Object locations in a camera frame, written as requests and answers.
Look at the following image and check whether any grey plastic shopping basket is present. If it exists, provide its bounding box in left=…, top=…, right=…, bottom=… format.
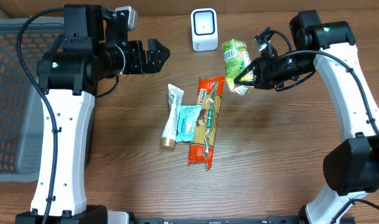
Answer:
left=0, top=17, right=96, bottom=184

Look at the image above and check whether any green snack packet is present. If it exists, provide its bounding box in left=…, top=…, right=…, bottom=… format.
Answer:
left=222, top=39, right=253, bottom=95

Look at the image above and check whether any white barcode scanner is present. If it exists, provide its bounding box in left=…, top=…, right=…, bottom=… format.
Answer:
left=190, top=8, right=218, bottom=52

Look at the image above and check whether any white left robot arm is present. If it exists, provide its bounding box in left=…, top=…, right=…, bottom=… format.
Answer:
left=16, top=4, right=170, bottom=224

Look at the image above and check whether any teal wet wipes pack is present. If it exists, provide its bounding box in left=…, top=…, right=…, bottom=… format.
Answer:
left=176, top=105, right=202, bottom=142

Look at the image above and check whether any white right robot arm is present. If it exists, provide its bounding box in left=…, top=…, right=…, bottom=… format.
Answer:
left=234, top=11, right=379, bottom=223

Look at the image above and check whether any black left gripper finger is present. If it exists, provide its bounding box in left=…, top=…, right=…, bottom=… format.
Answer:
left=146, top=57, right=165, bottom=73
left=147, top=39, right=170, bottom=62

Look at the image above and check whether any orange spaghetti packet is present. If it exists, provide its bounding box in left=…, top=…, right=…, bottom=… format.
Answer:
left=188, top=77, right=225, bottom=169

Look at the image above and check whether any white leaf-print pack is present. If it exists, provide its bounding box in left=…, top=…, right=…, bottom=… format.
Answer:
left=160, top=84, right=184, bottom=149

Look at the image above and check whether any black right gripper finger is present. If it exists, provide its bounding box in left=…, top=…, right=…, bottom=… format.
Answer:
left=234, top=81, right=258, bottom=88
left=233, top=59, right=257, bottom=84

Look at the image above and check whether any black front rail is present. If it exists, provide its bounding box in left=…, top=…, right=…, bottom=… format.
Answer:
left=108, top=210, right=357, bottom=224

